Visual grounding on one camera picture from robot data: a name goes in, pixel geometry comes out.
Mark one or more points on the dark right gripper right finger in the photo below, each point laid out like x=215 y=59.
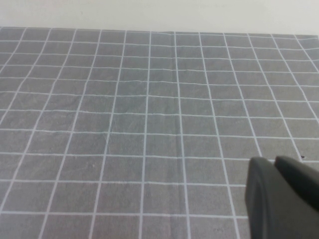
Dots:
x=304 y=181

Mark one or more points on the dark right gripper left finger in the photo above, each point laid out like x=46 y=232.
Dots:
x=271 y=211

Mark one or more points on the grey white-grid tablecloth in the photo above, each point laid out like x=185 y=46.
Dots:
x=149 y=124

